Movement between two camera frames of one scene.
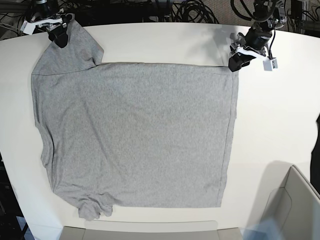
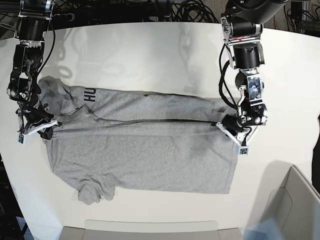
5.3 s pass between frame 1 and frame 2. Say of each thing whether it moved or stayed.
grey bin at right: stayed
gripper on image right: moved
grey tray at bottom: stayed
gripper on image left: moved
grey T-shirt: moved
